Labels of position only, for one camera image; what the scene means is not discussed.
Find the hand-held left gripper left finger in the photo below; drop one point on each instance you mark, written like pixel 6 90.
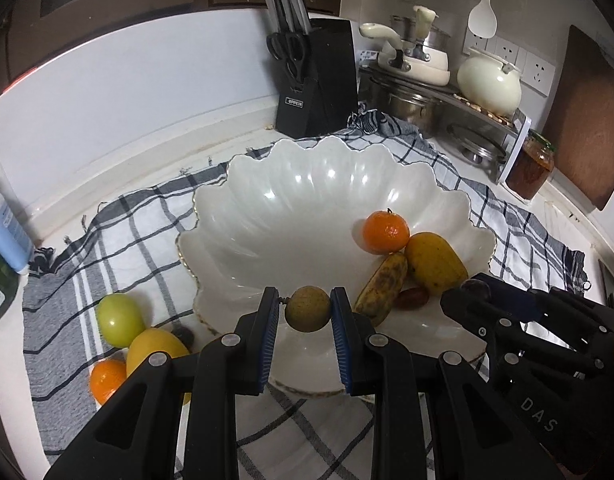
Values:
pixel 269 345

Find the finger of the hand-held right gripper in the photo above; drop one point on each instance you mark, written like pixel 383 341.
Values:
pixel 492 330
pixel 537 302

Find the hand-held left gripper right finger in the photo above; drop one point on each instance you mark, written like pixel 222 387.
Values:
pixel 343 345

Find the brown longan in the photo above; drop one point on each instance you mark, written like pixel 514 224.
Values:
pixel 307 308

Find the small spotted banana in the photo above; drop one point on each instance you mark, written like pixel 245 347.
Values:
pixel 382 285

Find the red jujube date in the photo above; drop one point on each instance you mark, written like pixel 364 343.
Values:
pixel 413 297

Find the yellow mango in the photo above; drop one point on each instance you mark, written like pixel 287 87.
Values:
pixel 434 262

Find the large orange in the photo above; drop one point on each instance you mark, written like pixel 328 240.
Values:
pixel 385 232

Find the white scalloped bowl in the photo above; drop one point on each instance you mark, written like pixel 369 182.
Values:
pixel 287 220

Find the small dark fruit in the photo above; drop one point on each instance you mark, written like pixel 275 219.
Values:
pixel 184 336

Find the yellow lemon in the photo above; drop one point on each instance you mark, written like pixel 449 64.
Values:
pixel 152 344

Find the glass jar of sauce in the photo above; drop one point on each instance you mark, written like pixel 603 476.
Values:
pixel 531 167

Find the green round fruit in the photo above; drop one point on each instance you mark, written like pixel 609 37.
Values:
pixel 119 320

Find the steel white pot rack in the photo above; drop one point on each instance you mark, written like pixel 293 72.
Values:
pixel 519 145

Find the steel pot lid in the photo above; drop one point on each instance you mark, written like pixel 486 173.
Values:
pixel 479 147

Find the small orange tangerine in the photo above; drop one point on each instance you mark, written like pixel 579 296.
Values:
pixel 106 377

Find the black white checked cloth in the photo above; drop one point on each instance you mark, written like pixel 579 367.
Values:
pixel 137 240

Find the brown wooden cutting board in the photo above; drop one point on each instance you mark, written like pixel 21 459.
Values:
pixel 582 125

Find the bamboo trivet mat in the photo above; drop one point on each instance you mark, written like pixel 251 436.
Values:
pixel 482 110

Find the cream lidded casserole pot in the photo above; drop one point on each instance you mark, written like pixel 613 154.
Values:
pixel 489 80

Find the large steel pot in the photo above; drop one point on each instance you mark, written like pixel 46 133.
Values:
pixel 409 105

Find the cream frying pan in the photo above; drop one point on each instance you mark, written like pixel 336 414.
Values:
pixel 417 72

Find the black knife block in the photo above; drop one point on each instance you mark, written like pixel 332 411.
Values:
pixel 319 75

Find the white blue pump bottle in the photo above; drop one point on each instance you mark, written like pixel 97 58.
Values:
pixel 7 232

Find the black kitchen scissors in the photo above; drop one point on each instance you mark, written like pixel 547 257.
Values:
pixel 289 55

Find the white rice spoon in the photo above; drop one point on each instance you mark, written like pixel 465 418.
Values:
pixel 482 15

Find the white wall outlet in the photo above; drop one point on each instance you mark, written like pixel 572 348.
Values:
pixel 467 45
pixel 537 72
pixel 507 52

